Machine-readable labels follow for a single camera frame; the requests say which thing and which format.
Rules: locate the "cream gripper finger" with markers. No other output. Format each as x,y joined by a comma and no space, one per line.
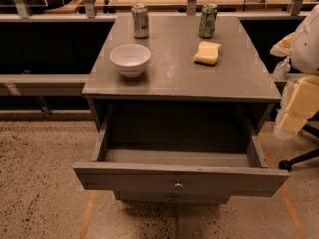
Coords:
283,48
299,103

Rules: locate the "yellow sponge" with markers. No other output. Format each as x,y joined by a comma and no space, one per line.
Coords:
208,53

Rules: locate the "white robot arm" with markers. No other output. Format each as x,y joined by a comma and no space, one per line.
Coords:
305,45

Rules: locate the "open grey top drawer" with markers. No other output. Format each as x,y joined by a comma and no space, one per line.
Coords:
210,151

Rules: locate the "grey wooden drawer cabinet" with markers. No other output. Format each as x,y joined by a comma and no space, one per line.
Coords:
173,81

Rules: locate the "round metal drawer knob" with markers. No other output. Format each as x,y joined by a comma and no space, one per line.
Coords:
178,186

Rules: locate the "lower grey drawer front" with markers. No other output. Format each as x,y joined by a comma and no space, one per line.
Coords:
170,197

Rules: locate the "clear sanitizer pump bottle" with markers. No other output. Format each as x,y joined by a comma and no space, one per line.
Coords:
282,69

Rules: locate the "black chair base legs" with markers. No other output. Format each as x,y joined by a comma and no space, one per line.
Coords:
300,149

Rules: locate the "green soda can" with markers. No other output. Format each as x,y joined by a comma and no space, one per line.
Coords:
207,20

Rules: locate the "silver soda can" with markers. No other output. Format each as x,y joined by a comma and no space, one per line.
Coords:
141,20

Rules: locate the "white ceramic bowl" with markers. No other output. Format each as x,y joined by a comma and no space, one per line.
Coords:
130,60

